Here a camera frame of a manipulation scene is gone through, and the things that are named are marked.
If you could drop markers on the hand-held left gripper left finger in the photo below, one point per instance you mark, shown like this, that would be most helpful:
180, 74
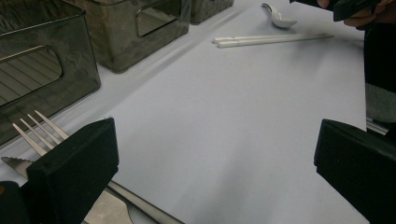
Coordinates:
71, 174

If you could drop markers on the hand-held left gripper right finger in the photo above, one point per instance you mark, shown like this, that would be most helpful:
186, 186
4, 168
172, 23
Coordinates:
358, 168

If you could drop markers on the steel table knife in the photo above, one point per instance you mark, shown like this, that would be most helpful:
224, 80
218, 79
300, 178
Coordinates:
106, 210

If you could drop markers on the white ceramic spoon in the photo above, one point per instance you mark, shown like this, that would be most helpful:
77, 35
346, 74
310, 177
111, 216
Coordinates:
281, 21

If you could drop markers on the steel fork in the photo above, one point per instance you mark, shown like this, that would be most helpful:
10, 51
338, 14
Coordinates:
143, 206

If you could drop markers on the smoky transparent plastic basket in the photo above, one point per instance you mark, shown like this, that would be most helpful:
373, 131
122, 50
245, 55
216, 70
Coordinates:
46, 37
208, 11
118, 46

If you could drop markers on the metal rail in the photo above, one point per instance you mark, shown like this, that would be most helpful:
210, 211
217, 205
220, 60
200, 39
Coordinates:
375, 126

